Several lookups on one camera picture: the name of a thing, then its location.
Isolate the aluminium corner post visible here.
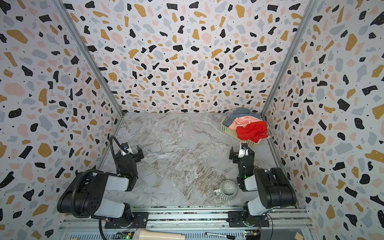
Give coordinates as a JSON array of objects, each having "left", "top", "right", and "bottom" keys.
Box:
[
  {"left": 261, "top": 0, "right": 319, "bottom": 119},
  {"left": 52, "top": 1, "right": 124, "bottom": 118}
]

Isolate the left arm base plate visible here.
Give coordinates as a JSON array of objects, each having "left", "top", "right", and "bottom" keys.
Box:
[{"left": 105, "top": 212, "right": 149, "bottom": 230}]

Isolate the pink t shirt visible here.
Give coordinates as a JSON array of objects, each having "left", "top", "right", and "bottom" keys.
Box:
[{"left": 229, "top": 116, "right": 262, "bottom": 131}]

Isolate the small wooden block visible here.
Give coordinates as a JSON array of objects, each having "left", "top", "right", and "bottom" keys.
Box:
[{"left": 294, "top": 232, "right": 304, "bottom": 240}]

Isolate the green circuit board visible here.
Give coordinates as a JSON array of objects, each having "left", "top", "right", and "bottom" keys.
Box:
[{"left": 114, "top": 231, "right": 135, "bottom": 240}]

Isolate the pale green plastic basket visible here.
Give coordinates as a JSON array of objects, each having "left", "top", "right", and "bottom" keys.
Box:
[{"left": 220, "top": 109, "right": 270, "bottom": 148}]

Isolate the black marker pen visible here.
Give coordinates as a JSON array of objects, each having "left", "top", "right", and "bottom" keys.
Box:
[{"left": 205, "top": 232, "right": 236, "bottom": 240}]

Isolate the beige cylinder roll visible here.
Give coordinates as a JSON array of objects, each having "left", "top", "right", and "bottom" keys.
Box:
[{"left": 133, "top": 230, "right": 186, "bottom": 240}]

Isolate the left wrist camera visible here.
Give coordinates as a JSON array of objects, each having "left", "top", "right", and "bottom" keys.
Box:
[{"left": 121, "top": 142, "right": 133, "bottom": 154}]

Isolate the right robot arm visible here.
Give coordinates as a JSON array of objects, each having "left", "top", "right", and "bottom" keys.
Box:
[{"left": 228, "top": 143, "right": 297, "bottom": 228}]

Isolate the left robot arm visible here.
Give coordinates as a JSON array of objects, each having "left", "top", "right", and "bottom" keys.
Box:
[{"left": 57, "top": 143, "right": 149, "bottom": 229}]

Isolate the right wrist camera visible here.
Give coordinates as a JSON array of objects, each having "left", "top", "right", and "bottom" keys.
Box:
[{"left": 238, "top": 143, "right": 249, "bottom": 158}]

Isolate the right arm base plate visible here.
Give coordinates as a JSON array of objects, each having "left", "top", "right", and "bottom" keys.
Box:
[{"left": 227, "top": 211, "right": 270, "bottom": 228}]

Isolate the red t shirt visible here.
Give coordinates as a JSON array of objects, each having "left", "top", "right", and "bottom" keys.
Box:
[{"left": 237, "top": 121, "right": 269, "bottom": 143}]

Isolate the aluminium rail frame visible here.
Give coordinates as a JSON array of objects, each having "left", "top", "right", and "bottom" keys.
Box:
[{"left": 58, "top": 204, "right": 314, "bottom": 240}]

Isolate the right aluminium corner post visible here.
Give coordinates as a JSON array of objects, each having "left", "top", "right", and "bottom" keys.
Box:
[{"left": 261, "top": 0, "right": 319, "bottom": 119}]

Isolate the left aluminium corner post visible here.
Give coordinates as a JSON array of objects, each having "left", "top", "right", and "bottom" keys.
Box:
[{"left": 52, "top": 1, "right": 124, "bottom": 118}]

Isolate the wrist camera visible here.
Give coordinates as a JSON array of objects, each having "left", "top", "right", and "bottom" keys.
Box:
[
  {"left": 238, "top": 143, "right": 249, "bottom": 158},
  {"left": 121, "top": 142, "right": 133, "bottom": 154}
]

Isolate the grey-blue t shirt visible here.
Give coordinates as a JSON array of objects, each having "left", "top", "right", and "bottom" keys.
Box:
[{"left": 227, "top": 108, "right": 261, "bottom": 121}]

